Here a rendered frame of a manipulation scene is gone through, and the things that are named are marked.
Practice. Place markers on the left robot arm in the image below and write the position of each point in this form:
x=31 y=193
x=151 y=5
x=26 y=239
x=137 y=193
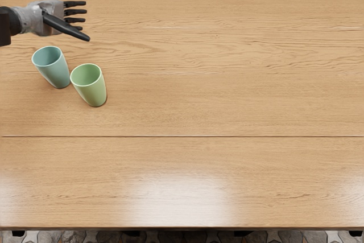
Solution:
x=4 y=26

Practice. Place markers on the light green cup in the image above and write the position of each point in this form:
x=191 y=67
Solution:
x=92 y=90

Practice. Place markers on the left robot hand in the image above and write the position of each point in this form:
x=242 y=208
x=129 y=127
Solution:
x=37 y=18

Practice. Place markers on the light blue cup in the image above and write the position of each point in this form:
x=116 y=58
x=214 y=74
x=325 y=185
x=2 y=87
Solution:
x=55 y=73

